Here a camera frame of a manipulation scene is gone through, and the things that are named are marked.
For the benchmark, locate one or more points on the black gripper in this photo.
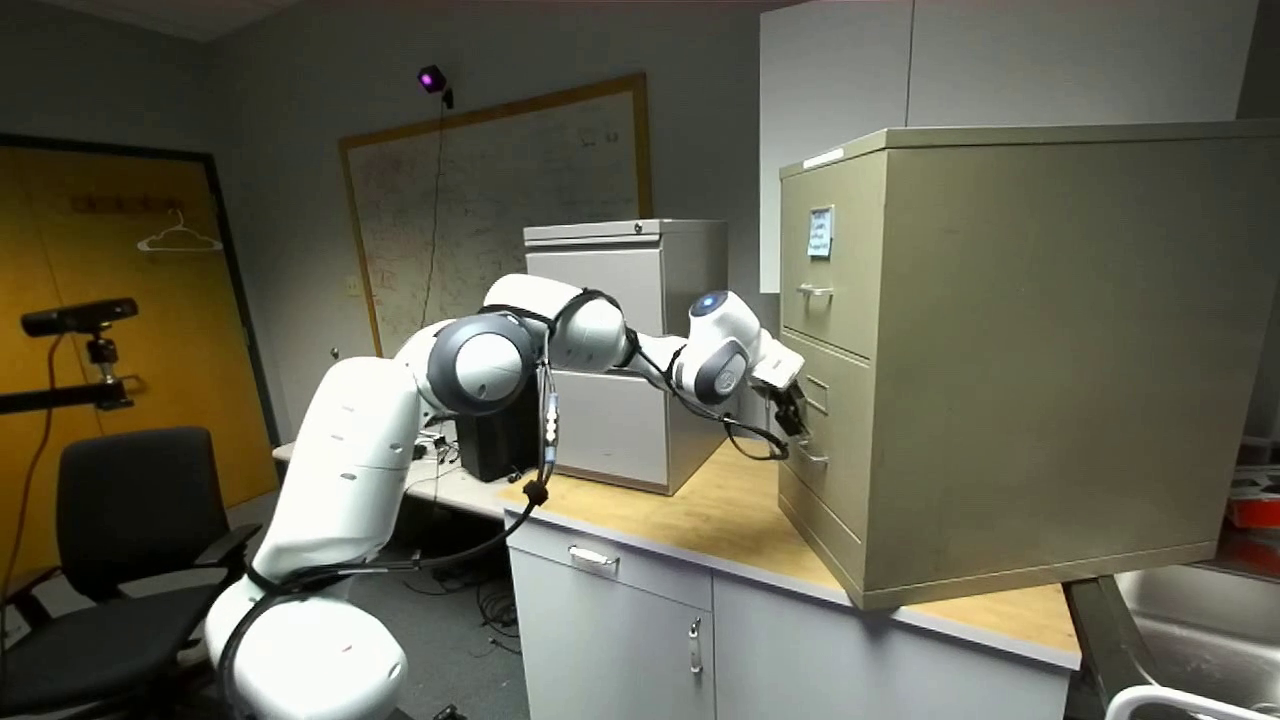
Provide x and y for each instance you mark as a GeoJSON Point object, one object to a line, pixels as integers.
{"type": "Point", "coordinates": [791, 407]}

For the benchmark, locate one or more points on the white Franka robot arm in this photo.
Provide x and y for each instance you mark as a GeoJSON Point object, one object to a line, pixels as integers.
{"type": "Point", "coordinates": [344, 466]}

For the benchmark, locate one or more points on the beige cabinet labelled drawer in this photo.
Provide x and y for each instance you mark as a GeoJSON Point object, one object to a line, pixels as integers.
{"type": "Point", "coordinates": [842, 266]}

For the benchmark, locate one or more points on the white label sticker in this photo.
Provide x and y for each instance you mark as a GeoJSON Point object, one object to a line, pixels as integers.
{"type": "Point", "coordinates": [822, 234]}

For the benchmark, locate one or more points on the grey metal filing cabinet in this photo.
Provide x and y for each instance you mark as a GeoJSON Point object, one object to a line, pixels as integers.
{"type": "Point", "coordinates": [641, 266]}

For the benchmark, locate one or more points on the beige metal filing cabinet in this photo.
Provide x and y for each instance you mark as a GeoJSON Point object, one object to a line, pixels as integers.
{"type": "Point", "coordinates": [1054, 362]}

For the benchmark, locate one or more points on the black box device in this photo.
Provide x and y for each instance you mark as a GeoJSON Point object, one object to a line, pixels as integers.
{"type": "Point", "coordinates": [502, 447]}

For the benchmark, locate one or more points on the grey base cabinet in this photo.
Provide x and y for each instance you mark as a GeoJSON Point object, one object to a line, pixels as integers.
{"type": "Point", "coordinates": [613, 642]}

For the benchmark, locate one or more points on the wood framed whiteboard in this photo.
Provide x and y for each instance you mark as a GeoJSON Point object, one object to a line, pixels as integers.
{"type": "Point", "coordinates": [534, 174]}

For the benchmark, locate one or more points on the steel sink basin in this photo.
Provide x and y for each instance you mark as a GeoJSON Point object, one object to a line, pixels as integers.
{"type": "Point", "coordinates": [1201, 627]}

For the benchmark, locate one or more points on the red container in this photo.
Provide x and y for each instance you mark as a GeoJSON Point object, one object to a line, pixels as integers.
{"type": "Point", "coordinates": [1256, 527]}

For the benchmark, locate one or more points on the white curved faucet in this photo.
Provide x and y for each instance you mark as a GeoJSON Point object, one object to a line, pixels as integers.
{"type": "Point", "coordinates": [1173, 703]}

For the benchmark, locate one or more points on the white clothes hanger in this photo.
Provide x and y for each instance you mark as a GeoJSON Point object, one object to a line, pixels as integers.
{"type": "Point", "coordinates": [177, 243]}

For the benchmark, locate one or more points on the black office chair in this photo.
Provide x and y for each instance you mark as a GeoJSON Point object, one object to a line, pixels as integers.
{"type": "Point", "coordinates": [123, 522]}

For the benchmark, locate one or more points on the yellow door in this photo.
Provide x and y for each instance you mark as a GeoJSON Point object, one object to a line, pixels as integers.
{"type": "Point", "coordinates": [80, 243]}

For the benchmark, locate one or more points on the purple lit wall camera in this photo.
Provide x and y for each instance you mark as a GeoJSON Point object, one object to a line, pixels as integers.
{"type": "Point", "coordinates": [435, 81]}

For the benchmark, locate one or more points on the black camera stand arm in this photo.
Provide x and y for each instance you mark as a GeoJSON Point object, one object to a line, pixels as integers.
{"type": "Point", "coordinates": [80, 393]}

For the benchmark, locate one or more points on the black bar camera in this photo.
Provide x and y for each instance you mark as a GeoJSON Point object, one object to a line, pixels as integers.
{"type": "Point", "coordinates": [76, 319]}

